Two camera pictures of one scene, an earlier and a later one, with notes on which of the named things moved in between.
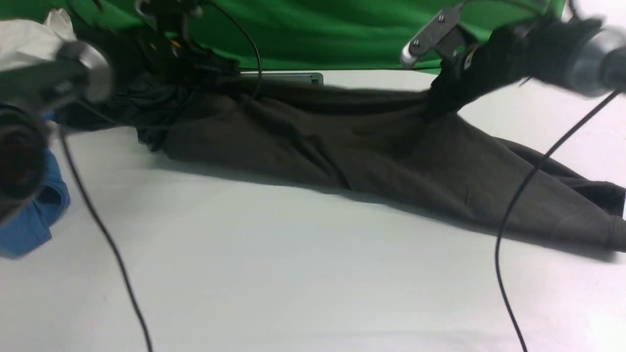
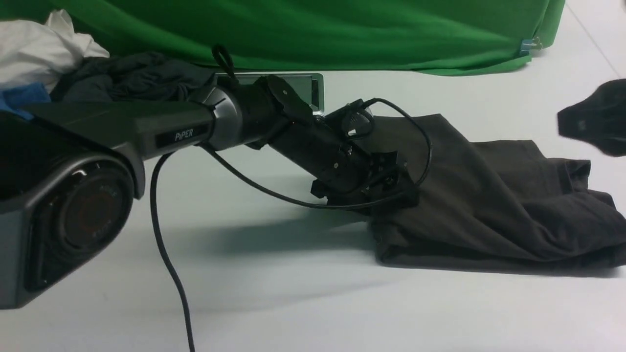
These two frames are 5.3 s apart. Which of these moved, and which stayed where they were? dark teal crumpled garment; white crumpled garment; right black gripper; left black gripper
Moved: right black gripper; left black gripper
Stayed: white crumpled garment; dark teal crumpled garment
